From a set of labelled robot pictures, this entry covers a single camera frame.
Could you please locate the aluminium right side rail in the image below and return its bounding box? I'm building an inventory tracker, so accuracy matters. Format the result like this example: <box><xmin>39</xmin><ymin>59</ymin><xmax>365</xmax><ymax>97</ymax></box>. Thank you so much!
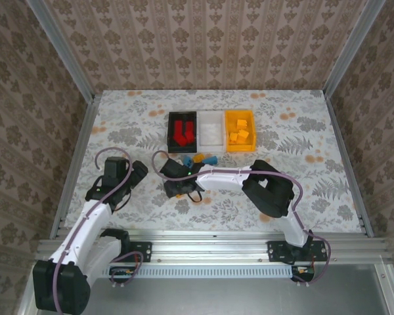
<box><xmin>322</xmin><ymin>89</ymin><xmax>376</xmax><ymax>238</ymax></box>

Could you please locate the white translucent plastic bin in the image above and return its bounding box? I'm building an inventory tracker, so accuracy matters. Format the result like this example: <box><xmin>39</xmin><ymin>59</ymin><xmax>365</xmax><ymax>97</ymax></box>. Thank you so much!
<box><xmin>196</xmin><ymin>110</ymin><xmax>227</xmax><ymax>153</ymax></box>

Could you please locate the floral patterned tablecloth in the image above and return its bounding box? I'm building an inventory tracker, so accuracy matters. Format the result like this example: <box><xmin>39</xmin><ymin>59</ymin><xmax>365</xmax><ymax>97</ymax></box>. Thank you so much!
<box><xmin>51</xmin><ymin>89</ymin><xmax>369</xmax><ymax>236</ymax></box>

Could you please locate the white slotted cable duct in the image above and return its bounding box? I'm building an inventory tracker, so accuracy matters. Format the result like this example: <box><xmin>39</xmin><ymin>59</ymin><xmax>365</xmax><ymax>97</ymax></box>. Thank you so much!
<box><xmin>100</xmin><ymin>264</ymin><xmax>296</xmax><ymax>278</ymax></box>

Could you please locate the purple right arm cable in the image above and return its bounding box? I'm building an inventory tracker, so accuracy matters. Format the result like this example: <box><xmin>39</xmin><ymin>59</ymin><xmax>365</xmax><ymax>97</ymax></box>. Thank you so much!
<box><xmin>151</xmin><ymin>150</ymin><xmax>332</xmax><ymax>287</ymax></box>

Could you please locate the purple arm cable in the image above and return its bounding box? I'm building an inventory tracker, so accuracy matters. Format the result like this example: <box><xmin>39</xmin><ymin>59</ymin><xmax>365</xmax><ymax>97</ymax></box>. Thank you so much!
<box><xmin>51</xmin><ymin>147</ymin><xmax>134</xmax><ymax>313</ymax></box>
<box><xmin>151</xmin><ymin>150</ymin><xmax>332</xmax><ymax>287</ymax></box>

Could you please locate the short purple cable loop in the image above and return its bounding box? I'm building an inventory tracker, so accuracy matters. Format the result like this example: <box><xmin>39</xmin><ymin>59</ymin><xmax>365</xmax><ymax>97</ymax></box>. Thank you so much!
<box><xmin>109</xmin><ymin>251</ymin><xmax>144</xmax><ymax>287</ymax></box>

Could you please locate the black plastic bin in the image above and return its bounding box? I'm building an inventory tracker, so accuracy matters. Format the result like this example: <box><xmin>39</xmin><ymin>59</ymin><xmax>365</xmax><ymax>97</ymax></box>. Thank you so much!
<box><xmin>166</xmin><ymin>110</ymin><xmax>198</xmax><ymax>154</ymax></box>

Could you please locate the aluminium left side rail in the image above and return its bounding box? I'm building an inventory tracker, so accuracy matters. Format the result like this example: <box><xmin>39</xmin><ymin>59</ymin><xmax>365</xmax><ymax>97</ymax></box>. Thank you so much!
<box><xmin>49</xmin><ymin>94</ymin><xmax>103</xmax><ymax>240</ymax></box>

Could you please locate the aluminium front frame rail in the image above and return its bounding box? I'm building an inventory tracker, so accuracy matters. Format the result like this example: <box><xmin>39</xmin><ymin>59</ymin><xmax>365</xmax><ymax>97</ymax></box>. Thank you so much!
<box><xmin>37</xmin><ymin>230</ymin><xmax>387</xmax><ymax>264</ymax></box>

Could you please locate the aluminium right corner post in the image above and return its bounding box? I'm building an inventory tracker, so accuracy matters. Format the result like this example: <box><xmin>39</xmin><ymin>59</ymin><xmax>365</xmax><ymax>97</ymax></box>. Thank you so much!
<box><xmin>323</xmin><ymin>0</ymin><xmax>382</xmax><ymax>98</ymax></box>

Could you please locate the aluminium corner post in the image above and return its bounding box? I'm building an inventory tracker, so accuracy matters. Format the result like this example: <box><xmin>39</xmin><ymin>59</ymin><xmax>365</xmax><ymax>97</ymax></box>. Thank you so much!
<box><xmin>323</xmin><ymin>0</ymin><xmax>382</xmax><ymax>98</ymax></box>
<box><xmin>25</xmin><ymin>0</ymin><xmax>97</xmax><ymax>103</ymax></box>

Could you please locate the grey metal base plate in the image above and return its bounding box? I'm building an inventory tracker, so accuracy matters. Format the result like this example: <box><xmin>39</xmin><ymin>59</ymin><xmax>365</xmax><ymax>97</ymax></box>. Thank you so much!
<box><xmin>18</xmin><ymin>262</ymin><xmax>394</xmax><ymax>315</ymax></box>

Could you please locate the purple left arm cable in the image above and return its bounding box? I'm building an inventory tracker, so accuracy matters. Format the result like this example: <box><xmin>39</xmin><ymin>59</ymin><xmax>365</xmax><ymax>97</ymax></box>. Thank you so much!
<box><xmin>51</xmin><ymin>147</ymin><xmax>134</xmax><ymax>313</ymax></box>

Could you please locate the aluminium left corner post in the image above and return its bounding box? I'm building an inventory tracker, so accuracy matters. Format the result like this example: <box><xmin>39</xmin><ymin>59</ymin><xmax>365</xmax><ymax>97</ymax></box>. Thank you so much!
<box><xmin>25</xmin><ymin>0</ymin><xmax>97</xmax><ymax>103</ymax></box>

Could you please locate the yellow plastic bin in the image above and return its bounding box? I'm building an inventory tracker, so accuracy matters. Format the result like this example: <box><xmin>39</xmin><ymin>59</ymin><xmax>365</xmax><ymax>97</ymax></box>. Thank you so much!
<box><xmin>224</xmin><ymin>109</ymin><xmax>258</xmax><ymax>154</ymax></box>

